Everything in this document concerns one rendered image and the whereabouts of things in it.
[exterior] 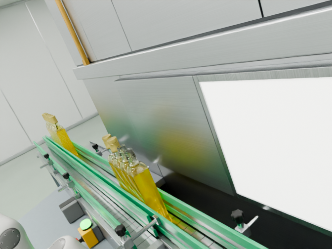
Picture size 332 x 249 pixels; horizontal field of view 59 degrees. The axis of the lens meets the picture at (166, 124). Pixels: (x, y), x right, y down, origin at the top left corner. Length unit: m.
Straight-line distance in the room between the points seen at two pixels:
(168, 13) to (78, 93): 6.25
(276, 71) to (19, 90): 6.35
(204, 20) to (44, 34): 6.31
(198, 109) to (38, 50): 6.19
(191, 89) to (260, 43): 0.23
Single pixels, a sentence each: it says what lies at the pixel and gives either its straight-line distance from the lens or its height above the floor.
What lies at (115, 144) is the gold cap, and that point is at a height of 1.14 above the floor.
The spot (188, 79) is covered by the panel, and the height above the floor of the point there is 1.31.
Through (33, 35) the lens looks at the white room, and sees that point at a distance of 6.82.
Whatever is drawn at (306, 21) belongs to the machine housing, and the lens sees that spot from 0.47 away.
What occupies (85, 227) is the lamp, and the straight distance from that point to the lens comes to 1.27.
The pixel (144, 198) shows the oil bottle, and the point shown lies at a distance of 0.95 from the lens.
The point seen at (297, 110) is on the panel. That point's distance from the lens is 0.53.
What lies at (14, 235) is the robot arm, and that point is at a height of 1.08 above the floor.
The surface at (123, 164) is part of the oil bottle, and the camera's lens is 0.97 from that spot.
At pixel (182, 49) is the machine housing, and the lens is 0.69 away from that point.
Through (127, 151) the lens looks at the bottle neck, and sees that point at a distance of 0.90.
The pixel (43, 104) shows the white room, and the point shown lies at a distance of 6.76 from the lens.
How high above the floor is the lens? 1.46
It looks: 19 degrees down
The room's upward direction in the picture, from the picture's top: 22 degrees counter-clockwise
